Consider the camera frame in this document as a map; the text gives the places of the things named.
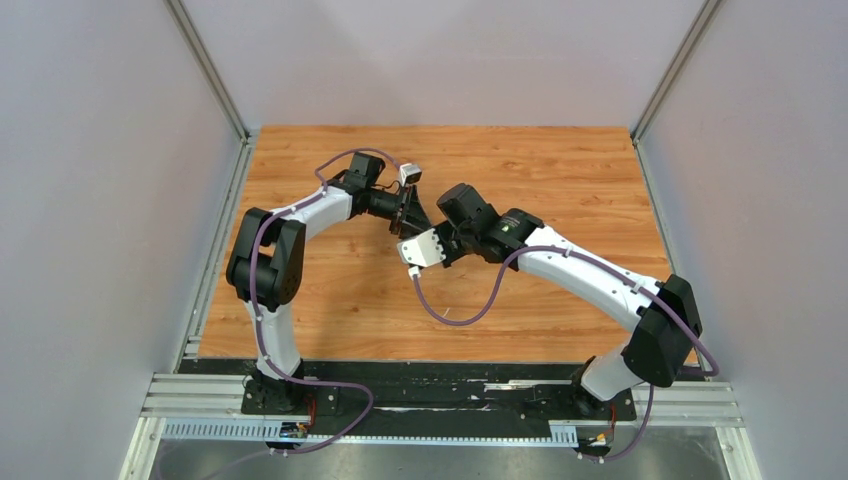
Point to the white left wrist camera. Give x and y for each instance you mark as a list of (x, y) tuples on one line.
[(408, 174)]

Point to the aluminium frame post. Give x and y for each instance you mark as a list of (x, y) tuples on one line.
[(193, 39), (691, 39)]

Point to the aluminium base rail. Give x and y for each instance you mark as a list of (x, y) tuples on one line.
[(687, 403)]

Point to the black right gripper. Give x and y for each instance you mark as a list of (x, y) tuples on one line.
[(449, 256)]

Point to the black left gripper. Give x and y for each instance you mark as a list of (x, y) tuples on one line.
[(413, 219)]

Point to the left aluminium frame post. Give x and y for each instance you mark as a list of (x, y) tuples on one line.
[(193, 39)]

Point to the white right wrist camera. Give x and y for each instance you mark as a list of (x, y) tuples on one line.
[(423, 250)]

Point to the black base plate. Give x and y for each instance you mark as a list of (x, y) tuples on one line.
[(340, 395)]

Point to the right aluminium frame post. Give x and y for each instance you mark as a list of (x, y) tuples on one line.
[(691, 39)]

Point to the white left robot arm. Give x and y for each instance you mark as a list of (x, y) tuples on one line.
[(266, 264)]

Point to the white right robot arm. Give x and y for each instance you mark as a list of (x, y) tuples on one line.
[(661, 316)]

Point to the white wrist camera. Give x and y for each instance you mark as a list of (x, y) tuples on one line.
[(423, 250), (408, 174)]

